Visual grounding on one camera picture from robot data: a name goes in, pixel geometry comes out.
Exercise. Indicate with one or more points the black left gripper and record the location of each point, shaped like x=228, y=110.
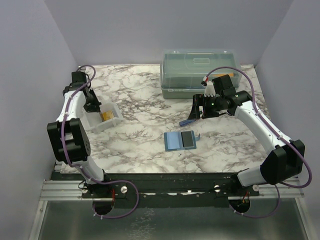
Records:
x=95, y=107

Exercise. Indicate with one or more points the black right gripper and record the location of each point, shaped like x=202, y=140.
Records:
x=198, y=101

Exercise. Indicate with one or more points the black VIP card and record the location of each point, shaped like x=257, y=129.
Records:
x=188, y=139

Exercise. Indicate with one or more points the white plastic card tray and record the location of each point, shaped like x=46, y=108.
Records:
x=93, y=121

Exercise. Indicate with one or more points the blue leather card holder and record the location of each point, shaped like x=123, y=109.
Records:
x=173, y=141

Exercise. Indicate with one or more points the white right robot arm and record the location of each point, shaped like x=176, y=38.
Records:
x=284, y=156

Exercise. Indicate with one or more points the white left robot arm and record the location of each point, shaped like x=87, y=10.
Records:
x=67, y=135

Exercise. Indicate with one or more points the clear lidded storage box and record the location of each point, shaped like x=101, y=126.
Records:
x=183, y=70

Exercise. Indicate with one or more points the blue transparent handle screwdriver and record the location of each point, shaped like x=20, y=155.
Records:
x=186, y=122

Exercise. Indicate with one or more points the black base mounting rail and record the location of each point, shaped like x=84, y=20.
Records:
x=130, y=185

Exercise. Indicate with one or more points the aluminium frame rail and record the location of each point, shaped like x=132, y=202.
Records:
x=60, y=190

